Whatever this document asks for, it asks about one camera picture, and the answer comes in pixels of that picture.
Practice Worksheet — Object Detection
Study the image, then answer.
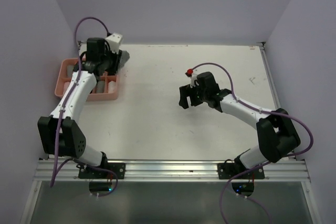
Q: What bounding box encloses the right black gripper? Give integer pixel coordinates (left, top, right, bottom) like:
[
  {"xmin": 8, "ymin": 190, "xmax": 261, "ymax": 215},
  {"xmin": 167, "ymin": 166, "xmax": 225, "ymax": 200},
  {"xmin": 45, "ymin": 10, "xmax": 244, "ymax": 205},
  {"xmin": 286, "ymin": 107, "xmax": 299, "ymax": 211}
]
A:
[{"xmin": 179, "ymin": 81, "xmax": 208, "ymax": 108}]

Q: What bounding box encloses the grey striped underwear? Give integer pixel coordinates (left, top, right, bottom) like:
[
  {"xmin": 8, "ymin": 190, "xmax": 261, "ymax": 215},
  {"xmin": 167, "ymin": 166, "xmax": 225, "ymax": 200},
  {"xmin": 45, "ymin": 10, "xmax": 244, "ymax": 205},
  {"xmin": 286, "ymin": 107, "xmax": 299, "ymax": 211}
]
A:
[{"xmin": 115, "ymin": 50, "xmax": 130, "ymax": 74}]

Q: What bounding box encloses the plain grey underwear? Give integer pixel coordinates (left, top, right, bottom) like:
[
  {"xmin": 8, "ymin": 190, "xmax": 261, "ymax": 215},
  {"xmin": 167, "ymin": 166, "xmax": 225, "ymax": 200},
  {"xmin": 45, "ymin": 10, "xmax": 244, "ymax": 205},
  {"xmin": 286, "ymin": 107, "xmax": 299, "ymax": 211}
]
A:
[{"xmin": 66, "ymin": 65, "xmax": 74, "ymax": 78}]

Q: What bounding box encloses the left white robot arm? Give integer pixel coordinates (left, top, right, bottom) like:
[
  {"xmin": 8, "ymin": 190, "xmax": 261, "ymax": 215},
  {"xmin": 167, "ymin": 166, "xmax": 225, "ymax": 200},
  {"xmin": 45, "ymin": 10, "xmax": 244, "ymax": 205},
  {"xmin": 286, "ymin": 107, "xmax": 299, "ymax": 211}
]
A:
[{"xmin": 37, "ymin": 33, "xmax": 128, "ymax": 178}]

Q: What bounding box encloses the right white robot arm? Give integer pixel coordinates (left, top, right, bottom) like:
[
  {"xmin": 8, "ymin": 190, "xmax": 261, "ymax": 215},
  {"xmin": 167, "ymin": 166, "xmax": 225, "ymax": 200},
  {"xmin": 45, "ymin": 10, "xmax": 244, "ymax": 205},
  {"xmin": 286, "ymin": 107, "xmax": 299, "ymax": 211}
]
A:
[{"xmin": 179, "ymin": 69, "xmax": 301, "ymax": 178}]

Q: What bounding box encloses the white rolled cloth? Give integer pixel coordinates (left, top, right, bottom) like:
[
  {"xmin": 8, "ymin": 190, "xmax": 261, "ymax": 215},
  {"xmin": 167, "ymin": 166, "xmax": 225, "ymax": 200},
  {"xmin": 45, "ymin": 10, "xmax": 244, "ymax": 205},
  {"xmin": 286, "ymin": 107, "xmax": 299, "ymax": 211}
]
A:
[{"xmin": 108, "ymin": 81, "xmax": 118, "ymax": 93}]

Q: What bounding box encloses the pink divided storage tray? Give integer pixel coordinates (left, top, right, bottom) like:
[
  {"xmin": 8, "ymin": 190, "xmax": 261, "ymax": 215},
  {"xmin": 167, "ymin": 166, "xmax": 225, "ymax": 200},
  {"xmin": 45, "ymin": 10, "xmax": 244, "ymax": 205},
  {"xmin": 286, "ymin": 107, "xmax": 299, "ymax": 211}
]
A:
[{"xmin": 55, "ymin": 58, "xmax": 119, "ymax": 101}]

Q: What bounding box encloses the grey rolled cloth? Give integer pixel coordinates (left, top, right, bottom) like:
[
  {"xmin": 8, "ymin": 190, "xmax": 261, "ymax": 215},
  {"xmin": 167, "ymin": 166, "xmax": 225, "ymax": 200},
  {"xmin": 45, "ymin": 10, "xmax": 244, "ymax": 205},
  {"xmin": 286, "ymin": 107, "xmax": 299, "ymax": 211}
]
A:
[{"xmin": 96, "ymin": 81, "xmax": 105, "ymax": 94}]

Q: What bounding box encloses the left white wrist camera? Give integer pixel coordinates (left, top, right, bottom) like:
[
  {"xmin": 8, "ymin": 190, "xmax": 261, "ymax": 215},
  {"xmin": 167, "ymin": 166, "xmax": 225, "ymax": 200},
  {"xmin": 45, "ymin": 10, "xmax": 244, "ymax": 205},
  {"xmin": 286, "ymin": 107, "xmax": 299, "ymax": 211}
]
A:
[{"xmin": 105, "ymin": 33, "xmax": 123, "ymax": 53}]

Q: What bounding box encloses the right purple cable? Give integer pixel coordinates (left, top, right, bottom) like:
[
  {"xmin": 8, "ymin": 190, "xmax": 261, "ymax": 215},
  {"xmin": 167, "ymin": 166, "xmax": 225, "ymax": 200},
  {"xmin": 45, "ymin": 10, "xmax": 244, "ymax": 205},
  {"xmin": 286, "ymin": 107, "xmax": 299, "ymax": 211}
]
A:
[{"xmin": 191, "ymin": 62, "xmax": 314, "ymax": 224}]

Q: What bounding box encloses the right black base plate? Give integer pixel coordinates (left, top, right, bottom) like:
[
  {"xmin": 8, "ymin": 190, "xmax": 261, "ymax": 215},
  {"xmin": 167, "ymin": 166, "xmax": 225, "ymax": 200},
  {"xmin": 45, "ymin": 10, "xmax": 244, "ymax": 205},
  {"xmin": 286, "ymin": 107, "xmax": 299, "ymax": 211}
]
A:
[{"xmin": 217, "ymin": 159, "xmax": 265, "ymax": 179}]

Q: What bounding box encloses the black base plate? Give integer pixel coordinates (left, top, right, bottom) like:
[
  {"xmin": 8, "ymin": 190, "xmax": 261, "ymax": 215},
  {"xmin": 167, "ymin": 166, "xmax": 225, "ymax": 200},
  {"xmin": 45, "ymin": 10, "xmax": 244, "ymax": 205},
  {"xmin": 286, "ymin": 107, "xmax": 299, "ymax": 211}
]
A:
[
  {"xmin": 217, "ymin": 159, "xmax": 265, "ymax": 179},
  {"xmin": 76, "ymin": 162, "xmax": 126, "ymax": 179}
]

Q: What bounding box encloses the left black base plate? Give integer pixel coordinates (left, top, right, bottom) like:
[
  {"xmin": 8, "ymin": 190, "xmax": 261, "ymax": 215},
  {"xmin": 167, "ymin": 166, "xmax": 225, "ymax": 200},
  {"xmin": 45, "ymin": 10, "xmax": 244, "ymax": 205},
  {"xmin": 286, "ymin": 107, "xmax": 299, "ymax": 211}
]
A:
[{"xmin": 76, "ymin": 162, "xmax": 126, "ymax": 179}]

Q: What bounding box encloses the aluminium mounting rail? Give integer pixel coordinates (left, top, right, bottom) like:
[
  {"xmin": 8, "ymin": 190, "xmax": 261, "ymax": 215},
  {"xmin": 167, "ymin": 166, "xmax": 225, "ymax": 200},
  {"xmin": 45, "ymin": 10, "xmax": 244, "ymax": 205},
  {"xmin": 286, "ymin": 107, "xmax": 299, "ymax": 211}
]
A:
[{"xmin": 33, "ymin": 158, "xmax": 310, "ymax": 182}]

